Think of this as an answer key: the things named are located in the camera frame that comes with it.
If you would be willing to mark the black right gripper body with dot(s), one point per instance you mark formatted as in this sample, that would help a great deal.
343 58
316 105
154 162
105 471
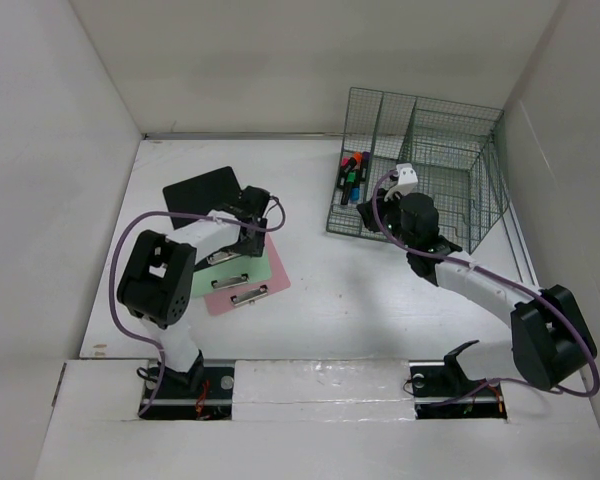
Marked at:
391 216

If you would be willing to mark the green wire mesh organizer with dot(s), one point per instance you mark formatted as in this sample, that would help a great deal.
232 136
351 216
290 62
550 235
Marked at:
456 151

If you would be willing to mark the green clipboard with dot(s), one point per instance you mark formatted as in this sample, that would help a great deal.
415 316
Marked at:
237 271

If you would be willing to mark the black clipboard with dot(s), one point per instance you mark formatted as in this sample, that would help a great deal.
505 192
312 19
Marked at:
206 228

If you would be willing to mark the black mounting rail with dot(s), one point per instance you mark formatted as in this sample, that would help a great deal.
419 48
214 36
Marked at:
307 391

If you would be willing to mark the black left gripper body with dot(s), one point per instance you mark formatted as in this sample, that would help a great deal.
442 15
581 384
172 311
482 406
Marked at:
251 247

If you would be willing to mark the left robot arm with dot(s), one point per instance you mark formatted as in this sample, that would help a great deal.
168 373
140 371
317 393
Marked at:
147 301

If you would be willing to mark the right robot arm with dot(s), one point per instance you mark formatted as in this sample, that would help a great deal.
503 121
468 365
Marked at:
552 346

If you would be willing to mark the green capped black highlighter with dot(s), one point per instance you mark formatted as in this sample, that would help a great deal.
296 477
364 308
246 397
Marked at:
348 187

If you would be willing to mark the pink clipboard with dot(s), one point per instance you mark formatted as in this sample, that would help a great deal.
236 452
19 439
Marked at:
248 294

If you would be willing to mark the pink capped black highlighter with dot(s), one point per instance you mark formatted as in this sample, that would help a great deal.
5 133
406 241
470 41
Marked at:
341 174

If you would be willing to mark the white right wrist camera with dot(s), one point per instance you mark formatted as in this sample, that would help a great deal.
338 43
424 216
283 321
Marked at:
407 181

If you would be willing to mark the orange capped black highlighter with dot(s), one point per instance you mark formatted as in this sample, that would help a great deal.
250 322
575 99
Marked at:
356 165

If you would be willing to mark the purple capped black highlighter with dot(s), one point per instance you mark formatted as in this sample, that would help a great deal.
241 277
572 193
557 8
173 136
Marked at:
365 165

